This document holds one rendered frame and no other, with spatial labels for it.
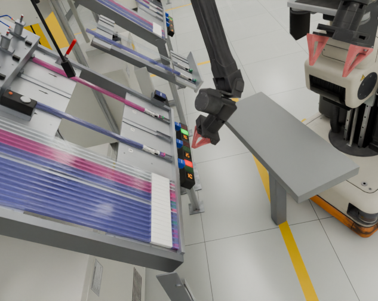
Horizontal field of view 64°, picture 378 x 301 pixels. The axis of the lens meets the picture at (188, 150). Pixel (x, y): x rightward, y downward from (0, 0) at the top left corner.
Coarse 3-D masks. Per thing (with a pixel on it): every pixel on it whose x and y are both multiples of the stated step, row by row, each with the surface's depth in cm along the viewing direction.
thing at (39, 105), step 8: (40, 104) 85; (56, 112) 86; (72, 120) 89; (80, 120) 90; (96, 128) 91; (112, 136) 94; (120, 136) 95; (128, 144) 96; (136, 144) 97; (160, 152) 101
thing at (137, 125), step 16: (128, 96) 117; (128, 112) 109; (144, 112) 114; (160, 112) 122; (128, 128) 102; (144, 128) 107; (160, 128) 113; (144, 144) 101; (160, 144) 106; (128, 160) 91; (144, 160) 95; (160, 160) 100; (128, 240) 71
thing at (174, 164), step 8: (168, 112) 125; (176, 152) 104; (176, 160) 101; (176, 168) 98; (176, 176) 95; (176, 184) 92; (176, 192) 90; (176, 200) 88; (176, 208) 86; (184, 240) 78; (184, 248) 76
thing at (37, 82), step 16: (32, 64) 97; (16, 80) 88; (32, 80) 92; (48, 80) 96; (64, 80) 101; (32, 96) 87; (48, 96) 91; (64, 96) 95; (0, 112) 76; (48, 112) 86; (48, 128) 82; (16, 208) 62
